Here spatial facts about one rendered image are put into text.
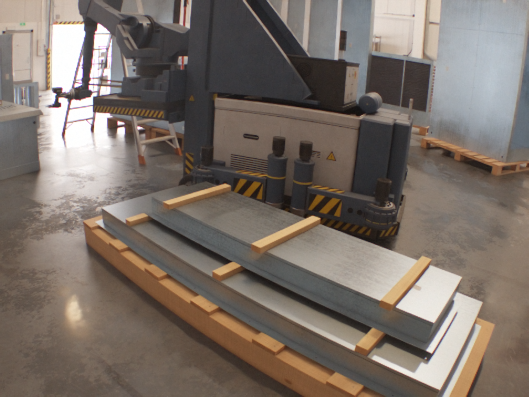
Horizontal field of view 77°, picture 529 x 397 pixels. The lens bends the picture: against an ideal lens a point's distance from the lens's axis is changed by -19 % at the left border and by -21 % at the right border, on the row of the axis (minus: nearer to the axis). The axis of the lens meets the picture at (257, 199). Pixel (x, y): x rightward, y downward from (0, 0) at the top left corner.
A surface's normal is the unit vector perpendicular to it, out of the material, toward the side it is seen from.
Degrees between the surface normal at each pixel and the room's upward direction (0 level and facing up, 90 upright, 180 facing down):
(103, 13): 90
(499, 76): 90
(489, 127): 90
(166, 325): 0
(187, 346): 0
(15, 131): 90
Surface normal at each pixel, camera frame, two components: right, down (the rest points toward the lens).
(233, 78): -0.41, 0.30
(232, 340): -0.66, 0.22
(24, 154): 0.79, 0.26
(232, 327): 0.07, -0.93
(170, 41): 0.00, 0.36
